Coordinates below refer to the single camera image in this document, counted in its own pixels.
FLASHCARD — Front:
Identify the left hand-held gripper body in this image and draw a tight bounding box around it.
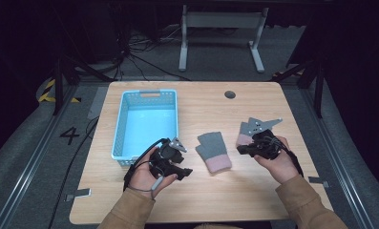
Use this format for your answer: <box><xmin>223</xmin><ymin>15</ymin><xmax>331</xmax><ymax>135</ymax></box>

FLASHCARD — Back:
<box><xmin>149</xmin><ymin>136</ymin><xmax>188</xmax><ymax>179</ymax></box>

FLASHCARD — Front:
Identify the grey glove with pink cuff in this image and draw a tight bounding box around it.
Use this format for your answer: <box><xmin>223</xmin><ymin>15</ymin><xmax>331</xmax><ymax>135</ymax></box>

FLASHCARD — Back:
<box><xmin>235</xmin><ymin>121</ymin><xmax>258</xmax><ymax>149</ymax></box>
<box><xmin>195</xmin><ymin>131</ymin><xmax>233</xmax><ymax>175</ymax></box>

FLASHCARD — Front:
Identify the black floor cable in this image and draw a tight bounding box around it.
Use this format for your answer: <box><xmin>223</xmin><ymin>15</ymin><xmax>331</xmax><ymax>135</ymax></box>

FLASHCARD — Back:
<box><xmin>47</xmin><ymin>116</ymin><xmax>99</xmax><ymax>229</ymax></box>

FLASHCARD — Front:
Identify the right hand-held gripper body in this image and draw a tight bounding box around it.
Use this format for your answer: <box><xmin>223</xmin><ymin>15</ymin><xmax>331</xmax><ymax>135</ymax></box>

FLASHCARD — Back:
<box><xmin>246</xmin><ymin>117</ymin><xmax>284</xmax><ymax>160</ymax></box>

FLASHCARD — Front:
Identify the grey metal desk frame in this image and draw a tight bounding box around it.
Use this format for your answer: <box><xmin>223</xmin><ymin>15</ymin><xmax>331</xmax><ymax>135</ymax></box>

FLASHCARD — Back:
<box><xmin>178</xmin><ymin>4</ymin><xmax>269</xmax><ymax>73</ymax></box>

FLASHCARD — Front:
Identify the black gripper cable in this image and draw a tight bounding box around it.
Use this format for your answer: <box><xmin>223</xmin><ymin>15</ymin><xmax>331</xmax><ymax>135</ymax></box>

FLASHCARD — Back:
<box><xmin>266</xmin><ymin>132</ymin><xmax>305</xmax><ymax>177</ymax></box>
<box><xmin>123</xmin><ymin>137</ymin><xmax>171</xmax><ymax>192</ymax></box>

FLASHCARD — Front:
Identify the yellow and black floor tape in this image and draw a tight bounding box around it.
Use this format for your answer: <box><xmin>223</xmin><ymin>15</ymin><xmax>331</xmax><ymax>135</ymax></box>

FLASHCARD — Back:
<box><xmin>38</xmin><ymin>78</ymin><xmax>82</xmax><ymax>104</ymax></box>

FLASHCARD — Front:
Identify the person's right hand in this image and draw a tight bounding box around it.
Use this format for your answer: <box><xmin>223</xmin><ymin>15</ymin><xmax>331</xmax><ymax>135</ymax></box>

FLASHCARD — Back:
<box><xmin>253</xmin><ymin>136</ymin><xmax>301</xmax><ymax>185</ymax></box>

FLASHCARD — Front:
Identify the tangle of floor cables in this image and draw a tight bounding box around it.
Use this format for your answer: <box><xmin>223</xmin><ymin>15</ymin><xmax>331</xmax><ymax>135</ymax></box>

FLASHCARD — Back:
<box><xmin>114</xmin><ymin>25</ymin><xmax>191</xmax><ymax>82</ymax></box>

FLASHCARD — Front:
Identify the grey floor tape patch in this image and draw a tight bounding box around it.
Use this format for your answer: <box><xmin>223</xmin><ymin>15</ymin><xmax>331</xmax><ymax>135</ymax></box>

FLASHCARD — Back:
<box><xmin>87</xmin><ymin>86</ymin><xmax>109</xmax><ymax>120</ymax></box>

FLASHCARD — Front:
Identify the light blue plastic basket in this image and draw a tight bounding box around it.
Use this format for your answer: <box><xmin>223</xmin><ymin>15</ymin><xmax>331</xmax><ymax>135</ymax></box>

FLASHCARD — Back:
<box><xmin>111</xmin><ymin>89</ymin><xmax>180</xmax><ymax>168</ymax></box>

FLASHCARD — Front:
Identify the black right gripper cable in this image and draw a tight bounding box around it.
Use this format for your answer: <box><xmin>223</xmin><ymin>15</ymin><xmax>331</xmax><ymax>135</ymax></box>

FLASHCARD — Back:
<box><xmin>266</xmin><ymin>132</ymin><xmax>305</xmax><ymax>177</ymax></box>

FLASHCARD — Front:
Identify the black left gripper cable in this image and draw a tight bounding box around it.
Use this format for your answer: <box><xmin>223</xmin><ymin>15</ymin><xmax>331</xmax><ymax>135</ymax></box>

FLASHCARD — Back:
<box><xmin>123</xmin><ymin>137</ymin><xmax>171</xmax><ymax>192</ymax></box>

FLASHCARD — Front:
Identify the grey tape piece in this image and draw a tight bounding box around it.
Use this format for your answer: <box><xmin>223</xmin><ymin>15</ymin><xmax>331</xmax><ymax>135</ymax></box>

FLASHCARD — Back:
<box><xmin>307</xmin><ymin>176</ymin><xmax>330</xmax><ymax>189</ymax></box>
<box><xmin>65</xmin><ymin>188</ymin><xmax>92</xmax><ymax>202</ymax></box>

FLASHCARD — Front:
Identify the black metal stand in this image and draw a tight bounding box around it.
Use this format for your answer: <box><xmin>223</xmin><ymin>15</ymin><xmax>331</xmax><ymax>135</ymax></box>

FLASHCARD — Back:
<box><xmin>52</xmin><ymin>55</ymin><xmax>115</xmax><ymax>116</ymax></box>
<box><xmin>272</xmin><ymin>56</ymin><xmax>326</xmax><ymax>119</ymax></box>

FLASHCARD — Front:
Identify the grey cable with plug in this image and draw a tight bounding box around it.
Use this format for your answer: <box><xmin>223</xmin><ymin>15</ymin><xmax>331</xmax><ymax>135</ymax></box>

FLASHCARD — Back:
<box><xmin>128</xmin><ymin>176</ymin><xmax>165</xmax><ymax>200</ymax></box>

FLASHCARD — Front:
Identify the metal floor rail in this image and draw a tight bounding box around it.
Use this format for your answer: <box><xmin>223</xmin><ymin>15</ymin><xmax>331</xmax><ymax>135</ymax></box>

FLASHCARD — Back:
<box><xmin>300</xmin><ymin>89</ymin><xmax>374</xmax><ymax>229</ymax></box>
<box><xmin>0</xmin><ymin>85</ymin><xmax>78</xmax><ymax>229</ymax></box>

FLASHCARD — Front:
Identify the person's left hand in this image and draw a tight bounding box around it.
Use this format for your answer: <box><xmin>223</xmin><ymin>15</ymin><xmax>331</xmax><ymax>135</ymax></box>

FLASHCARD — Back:
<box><xmin>129</xmin><ymin>147</ymin><xmax>179</xmax><ymax>200</ymax></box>

